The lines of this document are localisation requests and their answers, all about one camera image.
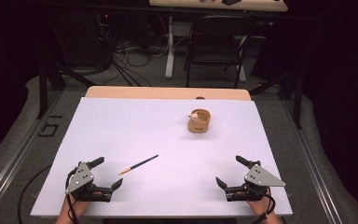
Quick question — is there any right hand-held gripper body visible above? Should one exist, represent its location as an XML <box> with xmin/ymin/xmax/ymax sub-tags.
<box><xmin>225</xmin><ymin>160</ymin><xmax>287</xmax><ymax>203</ymax></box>

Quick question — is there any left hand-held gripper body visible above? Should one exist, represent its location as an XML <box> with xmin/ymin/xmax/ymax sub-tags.
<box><xmin>64</xmin><ymin>161</ymin><xmax>115</xmax><ymax>203</ymax></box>

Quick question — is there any dark pencil with orange end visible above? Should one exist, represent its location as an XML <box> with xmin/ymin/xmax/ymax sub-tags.
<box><xmin>118</xmin><ymin>154</ymin><xmax>159</xmax><ymax>175</ymax></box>

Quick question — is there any wooden pen holder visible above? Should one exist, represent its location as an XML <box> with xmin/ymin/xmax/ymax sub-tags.
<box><xmin>186</xmin><ymin>107</ymin><xmax>213</xmax><ymax>134</ymax></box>

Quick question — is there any person's right hand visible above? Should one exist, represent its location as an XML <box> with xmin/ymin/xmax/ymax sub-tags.
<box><xmin>247</xmin><ymin>187</ymin><xmax>276</xmax><ymax>217</ymax></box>

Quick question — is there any person's left hand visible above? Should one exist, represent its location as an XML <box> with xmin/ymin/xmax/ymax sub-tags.
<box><xmin>62</xmin><ymin>192</ymin><xmax>91</xmax><ymax>218</ymax></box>

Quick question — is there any white board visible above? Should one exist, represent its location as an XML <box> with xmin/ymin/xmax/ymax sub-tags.
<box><xmin>30</xmin><ymin>96</ymin><xmax>294</xmax><ymax>218</ymax></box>

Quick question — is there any black metal stand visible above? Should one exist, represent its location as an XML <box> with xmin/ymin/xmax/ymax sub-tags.
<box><xmin>36</xmin><ymin>60</ymin><xmax>98</xmax><ymax>120</ymax></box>
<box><xmin>250</xmin><ymin>69</ymin><xmax>303</xmax><ymax>130</ymax></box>

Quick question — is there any white desk leg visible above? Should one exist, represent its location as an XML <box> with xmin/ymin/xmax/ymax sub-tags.
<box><xmin>164</xmin><ymin>15</ymin><xmax>176</xmax><ymax>79</ymax></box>
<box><xmin>236</xmin><ymin>34</ymin><xmax>247</xmax><ymax>83</ymax></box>

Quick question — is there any light wooden table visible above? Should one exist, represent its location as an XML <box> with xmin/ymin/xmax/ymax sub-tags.
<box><xmin>84</xmin><ymin>86</ymin><xmax>252</xmax><ymax>102</ymax></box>

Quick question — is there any black folding chair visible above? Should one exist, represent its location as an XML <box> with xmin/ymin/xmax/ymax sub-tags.
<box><xmin>185</xmin><ymin>14</ymin><xmax>255</xmax><ymax>89</ymax></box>

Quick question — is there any light wooden desk top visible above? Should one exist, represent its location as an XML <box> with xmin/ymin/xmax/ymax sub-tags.
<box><xmin>148</xmin><ymin>0</ymin><xmax>289</xmax><ymax>13</ymax></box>

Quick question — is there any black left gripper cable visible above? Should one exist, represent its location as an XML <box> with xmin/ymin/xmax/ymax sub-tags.
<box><xmin>64</xmin><ymin>167</ymin><xmax>79</xmax><ymax>224</ymax></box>

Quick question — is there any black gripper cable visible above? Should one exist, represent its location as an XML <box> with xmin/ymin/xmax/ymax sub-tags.
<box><xmin>251</xmin><ymin>186</ymin><xmax>277</xmax><ymax>224</ymax></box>
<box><xmin>64</xmin><ymin>167</ymin><xmax>79</xmax><ymax>224</ymax></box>

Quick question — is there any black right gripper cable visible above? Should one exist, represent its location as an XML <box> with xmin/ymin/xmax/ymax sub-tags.
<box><xmin>251</xmin><ymin>186</ymin><xmax>277</xmax><ymax>224</ymax></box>

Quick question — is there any aluminium floor rail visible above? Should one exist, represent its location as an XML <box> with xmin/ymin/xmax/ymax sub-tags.
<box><xmin>0</xmin><ymin>90</ymin><xmax>63</xmax><ymax>224</ymax></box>
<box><xmin>281</xmin><ymin>99</ymin><xmax>344</xmax><ymax>224</ymax></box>

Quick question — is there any black cable on floor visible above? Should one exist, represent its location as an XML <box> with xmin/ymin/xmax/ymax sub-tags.
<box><xmin>17</xmin><ymin>164</ymin><xmax>52</xmax><ymax>224</ymax></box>

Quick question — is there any tangle of black cables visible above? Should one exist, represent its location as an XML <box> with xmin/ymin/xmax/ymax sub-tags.
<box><xmin>97</xmin><ymin>12</ymin><xmax>175</xmax><ymax>88</ymax></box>

